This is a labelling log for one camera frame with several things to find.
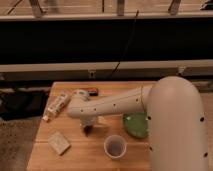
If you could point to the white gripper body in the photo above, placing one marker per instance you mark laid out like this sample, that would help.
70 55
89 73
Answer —
88 121

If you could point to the red dried pepper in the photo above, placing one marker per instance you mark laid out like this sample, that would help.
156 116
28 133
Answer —
87 130

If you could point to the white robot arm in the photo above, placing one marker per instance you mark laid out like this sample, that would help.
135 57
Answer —
176 120

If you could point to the dark brown rectangular block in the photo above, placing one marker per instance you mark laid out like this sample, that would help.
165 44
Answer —
89 91

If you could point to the white toothpaste tube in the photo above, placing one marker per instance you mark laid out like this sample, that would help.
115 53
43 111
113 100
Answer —
56 106

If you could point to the green round plate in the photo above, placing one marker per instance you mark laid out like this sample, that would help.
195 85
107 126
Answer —
136 124

